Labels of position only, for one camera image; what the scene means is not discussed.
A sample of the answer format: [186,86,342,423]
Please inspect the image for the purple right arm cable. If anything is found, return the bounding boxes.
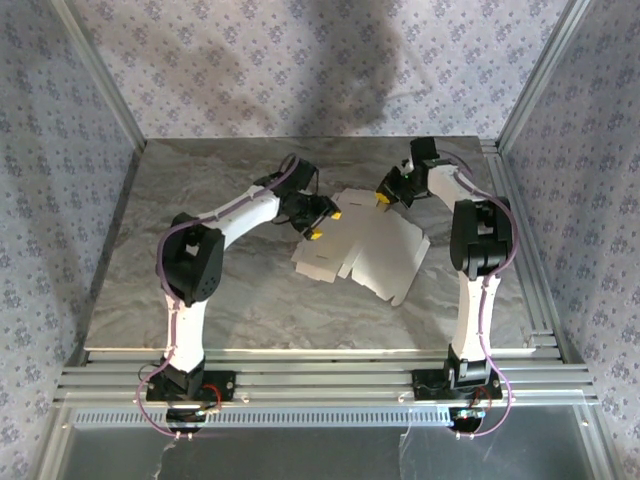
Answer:
[439,147,519,441]

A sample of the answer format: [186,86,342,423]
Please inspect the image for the grey metal panel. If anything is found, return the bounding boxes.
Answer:
[47,407,619,480]

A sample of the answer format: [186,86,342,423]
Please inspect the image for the aluminium corner post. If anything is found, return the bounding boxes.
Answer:
[497,0,596,151]
[48,0,149,156]

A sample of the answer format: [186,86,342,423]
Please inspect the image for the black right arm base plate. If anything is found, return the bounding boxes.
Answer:
[410,368,504,401]

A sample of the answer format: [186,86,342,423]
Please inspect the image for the grey slotted cable duct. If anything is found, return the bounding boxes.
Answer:
[72,405,454,426]

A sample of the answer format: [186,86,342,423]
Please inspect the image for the aluminium side rail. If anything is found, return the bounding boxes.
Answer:
[74,142,149,366]
[479,139,571,364]

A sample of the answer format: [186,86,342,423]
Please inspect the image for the small black electronics module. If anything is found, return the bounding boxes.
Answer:
[447,405,487,432]
[164,407,210,434]

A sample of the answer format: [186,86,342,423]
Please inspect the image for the white paper box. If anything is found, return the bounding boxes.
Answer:
[291,187,431,307]

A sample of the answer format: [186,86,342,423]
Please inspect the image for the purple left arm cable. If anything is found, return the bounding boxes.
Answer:
[135,153,304,441]

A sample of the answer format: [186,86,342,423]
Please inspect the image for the aluminium frame cross rails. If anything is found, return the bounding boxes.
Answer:
[52,347,599,407]

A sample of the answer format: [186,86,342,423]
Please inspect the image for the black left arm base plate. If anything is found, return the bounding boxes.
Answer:
[144,370,237,403]

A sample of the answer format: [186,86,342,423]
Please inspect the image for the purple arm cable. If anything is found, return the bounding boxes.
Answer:
[135,153,304,441]
[439,147,519,441]

